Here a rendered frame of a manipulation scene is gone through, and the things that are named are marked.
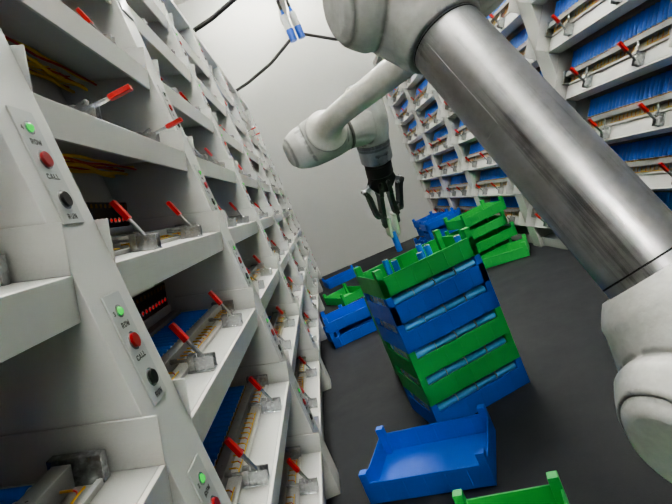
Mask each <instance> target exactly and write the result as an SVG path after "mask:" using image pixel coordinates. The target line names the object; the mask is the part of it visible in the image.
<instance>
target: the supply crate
mask: <svg viewBox="0 0 672 504"><path fill-rule="evenodd" d="M460 231H461V234H462V236H460V237H461V239H462V240H460V241H458V242H456V243H455V240H454V238H453V237H454V236H442V234H441V232H440V229H436V230H434V231H432V234H433V236H434V239H433V240H431V241H429V242H427V243H424V244H422V247H423V246H424V245H426V244H429V245H430V247H431V250H432V252H433V254H431V255H429V256H427V254H426V252H425V249H424V247H423V250H424V252H425V255H426V257H425V258H423V259H421V260H418V258H417V255H416V253H418V251H417V249H416V248H414V249H412V250H410V251H408V252H406V253H403V254H401V255H399V256H397V257H395V258H393V259H391V260H389V264H390V266H391V269H392V271H393V273H392V274H390V275H387V272H386V270H385V268H384V265H383V263H382V264H380V265H378V266H376V267H374V268H372V269H370V270H368V271H365V272H362V269H361V267H360V266H357V267H355V268H353V270H354V273H355V275H356V278H357V280H358V282H359V285H360V287H361V289H362V292H363V293H366V294H369V295H372V296H375V297H378V298H381V299H384V300H386V299H388V298H390V297H392V296H394V295H396V294H398V293H400V292H402V291H405V290H407V289H409V288H411V287H413V286H415V285H417V284H419V283H421V282H423V281H425V280H427V279H429V278H431V277H433V276H435V275H437V274H439V273H441V272H443V271H445V270H447V269H449V268H451V267H453V266H455V265H457V264H459V263H461V262H463V261H465V260H467V259H469V258H471V257H473V256H475V255H477V254H479V250H478V248H477V245H476V243H475V240H474V238H473V235H472V233H471V230H470V228H469V227H465V228H462V229H461V230H460ZM394 259H397V261H398V264H399V266H400V268H401V269H400V270H398V271H396V272H395V271H394V268H393V266H392V263H391V261H392V260H394Z"/></svg>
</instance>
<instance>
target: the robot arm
mask: <svg viewBox="0 0 672 504"><path fill-rule="evenodd" d="M322 1H323V10H324V15H325V18H326V22H327V24H328V27H329V29H330V31H331V32H332V34H333V36H334V37H335V38H336V39H337V40H338V41H339V42H340V43H341V44H342V45H343V46H344V47H346V48H348V49H351V50H353V51H356V52H359V53H363V54H367V53H372V52H373V53H374V54H375V55H376V56H378V57H381V58H383V59H384V60H383V61H382V62H380V63H379V64H378V65H377V66H376V67H375V68H373V69H372V70H371V71H370V72H369V73H368V74H366V75H365V76H364V77H363V78H362V79H360V80H359V81H358V82H357V83H356V84H353V85H351V86H349V87H347V88H346V91H345V93H344V94H343V95H342V96H340V97H339V98H338V99H337V100H336V101H335V102H334V103H332V104H331V105H330V106H329V107H328V108H327V109H326V110H319V111H316V112H314V113H313V114H312V115H311V116H310V117H308V118H307V119H306V120H304V121H303V122H301V123H300V124H299V126H297V127H296V128H294V129H292V130H291V131H290V132H289V133H288V134H287V136H286V137H285V139H284V142H283V150H284V153H285V155H286V157H287V159H288V161H289V162H290V163H291V165H293V166H295V167H297V168H300V169H306V168H313V167H316V166H319V165H322V164H324V163H326V162H329V161H331V160H333V159H335V158H337V157H339V156H341V155H342V154H344V153H345V152H347V151H348V150H350V149H353V148H356V147H357V150H358V154H359V158H360V162H361V164H362V165H363V166H364V167H365V171H366V176H367V179H368V183H367V188H366V189H365V190H362V191H361V194H362V195H363V196H365V198H366V200H367V202H368V205H369V207H370V209H371V211H372V213H373V216H374V217H375V218H377V219H378V220H380V219H381V222H382V226H383V227H384V228H386V232H387V235H388V236H389V237H390V238H393V232H392V227H391V222H390V217H388V216H387V215H386V208H385V201H384V193H385V192H386V194H387V197H388V201H389V204H390V207H391V210H392V211H390V216H391V220H392V224H393V228H394V231H396V233H397V234H398V235H400V234H401V232H400V228H399V224H398V222H400V216H399V214H400V210H401V209H403V208H404V200H403V182H404V177H403V176H401V175H399V174H398V175H395V173H394V172H393V167H392V162H391V158H392V156H393V154H392V149H391V144H390V139H389V121H388V115H387V111H386V107H385V104H384V101H383V98H382V97H384V96H385V95H386V94H388V93H389V92H391V91H392V90H393V89H395V88H396V87H398V86H399V85H400V84H402V83H403V82H404V81H406V80H407V79H409V78H410V77H411V76H413V75H414V74H418V75H423V76H424V77H425V78H426V79H427V81H428V82H429V83H430V84H431V85H432V87H433V88H434V89H435V90H436V91H437V93H438V94H439V95H440V96H441V97H442V99H443V100H444V101H445V102H446V103H447V105H448V106H449V107H450V108H451V109H452V111H453V112H454V113H455V114H456V115H457V117H458V118H459V119H460V120H461V121H462V123H463V124H464V125H465V126H466V127H467V129H468V130H469V131H470V132H471V133H472V135H473V136H474V137H475V138H476V139H477V141H478V142H479V143H480V144H481V145H482V147H483V148H484V149H485V150H486V151H487V153H488V154H489V155H490V156H491V157H492V159H493V160H494V161H495V162H496V163H497V165H498V166H499V167H500V168H501V169H502V171H503V172H504V173H505V174H506V175H507V177H508V178H509V179H510V180H511V181H512V183H513V184H514V185H515V186H516V187H517V189H518V190H519V191H520V192H521V193H522V195H523V196H524V197H525V198H526V199H527V201H528V202H529V203H530V204H531V205H532V207H533V208H534V209H535V210H536V211H537V212H538V214H539V215H540V216H541V217H542V218H543V220H544V221H545V222H546V223H547V224H548V226H549V227H550V228H551V229H552V230H553V232H554V233H555V234H556V235H557V236H558V238H559V239H560V240H561V241H562V242H563V244H564V245H565V246H566V247H567V248H568V250H569V251H570V252H571V253H572V254H573V256H574V257H575V258H576V259H577V260H578V262H579V263H580V264H581V265H582V266H583V268H584V269H585V270H586V271H587V272H588V274H589V275H590V276H591V277H592V278H593V280H594V281H595V282H596V283H597V284H598V286H599V287H600V288H601V289H602V290H603V292H604V293H605V294H606V295H607V296H608V298H609V300H607V301H606V302H604V303H603V304H602V311H601V330H602V332H603V334H604V335H605V337H606V339H607V341H608V344H609V347H610V350H611V353H612V356H613V359H614V362H615V364H616V367H617V370H618V373H617V375H616V377H615V379H614V401H615V406H616V412H617V416H618V419H619V422H620V424H621V426H622V428H623V430H624V431H625V433H626V435H627V437H628V439H629V441H630V443H631V444H632V446H633V447H634V449H635V450H636V452H637V453H638V454H639V455H640V457H641V458H642V459H643V460H644V461H645V462H646V463H647V464H648V465H649V466H650V467H651V468H652V469H654V470H655V471H656V472H657V473H658V474H660V475H661V476H662V477H664V478H665V479H666V480H668V481H669V482H671V483H672V211H671V210H670V209H669V208H668V207H667V206H666V204H665V203H664V202H663V201H662V200H661V199H660V198H659V197H658V196H657V195H656V194H655V193H654V192H653V191H652V190H651V189H650V188H649V187H648V186H647V185H646V184H645V183H644V182H643V180H642V179H641V178H640V177H639V176H638V175H637V174H636V173H635V172H634V171H633V170H632V169H631V168H630V167H629V166H628V165H627V164H626V163H625V162H624V161H623V160H622V159H621V158H620V157H619V155H618V154H617V153H616V152H615V151H614V150H613V149H612V148H611V147H610V146H609V145H608V144H607V143H606V142H605V141H604V140H603V139H602V138H601V137H600V136H599V135H598V134H597V133H596V132H595V130H594V129H593V128H592V127H591V126H590V125H589V124H588V123H587V122H586V121H585V120H584V119H583V118H582V117H581V116H580V115H579V114H578V113H577V112H576V111H575V110H574V109H573V108H572V106H571V105H570V104H569V103H568V102H567V101H566V100H565V99H564V98H563V97H562V96H561V95H560V94H559V93H558V92H557V91H556V90H555V89H554V88H553V87H552V86H551V85H550V84H549V83H548V81H547V80H546V79H545V78H544V77H543V76H542V75H541V74H540V73H539V72H538V71H537V70H536V69H535V68H534V67H533V66H532V65H531V64H530V63H529V62H528V61H527V60H526V59H525V57H524V56H523V55H522V54H521V53H520V52H519V51H518V50H517V49H516V48H515V47H514V46H513V45H512V44H511V43H510V42H509V41H508V40H507V39H506V38H505V37H504V36H503V35H502V34H501V32H500V31H499V30H498V29H497V28H496V27H495V26H494V25H493V24H492V23H491V22H490V21H489V20H488V19H487V18H486V17H487V16H488V15H490V14H491V13H492V12H493V11H495V10H496V9H497V8H498V7H499V6H500V5H501V4H502V3H503V2H504V1H505V0H322ZM394 181H395V193H396V200H395V196H394V191H393V187H392V186H393V184H394ZM371 190H373V191H374V192H375V195H376V198H377V204H378V209H377V207H376V205H375V202H374V200H373V198H372V196H371ZM378 210H379V211H378Z"/></svg>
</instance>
